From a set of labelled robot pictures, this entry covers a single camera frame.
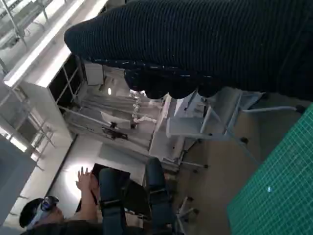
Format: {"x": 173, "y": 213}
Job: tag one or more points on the green cutting mat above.
{"x": 281, "y": 183}

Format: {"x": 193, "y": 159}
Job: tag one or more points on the black knitted gloved right hand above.
{"x": 195, "y": 44}

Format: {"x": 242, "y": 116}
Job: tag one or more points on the white square panel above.
{"x": 95, "y": 73}

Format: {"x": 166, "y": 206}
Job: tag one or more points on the white ceiling pipe grid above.
{"x": 14, "y": 24}

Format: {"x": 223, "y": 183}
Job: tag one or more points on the grey castor frame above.
{"x": 206, "y": 166}

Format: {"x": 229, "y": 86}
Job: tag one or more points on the black tripod device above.
{"x": 115, "y": 134}

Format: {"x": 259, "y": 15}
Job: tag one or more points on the dark glass window frame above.
{"x": 63, "y": 80}

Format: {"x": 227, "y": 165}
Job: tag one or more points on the white cabinet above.
{"x": 166, "y": 149}

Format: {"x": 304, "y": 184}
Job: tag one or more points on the white robot figure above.
{"x": 137, "y": 120}

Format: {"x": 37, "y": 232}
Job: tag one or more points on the person wearing headset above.
{"x": 86, "y": 195}

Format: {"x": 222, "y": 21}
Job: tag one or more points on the VR headset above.
{"x": 47, "y": 203}

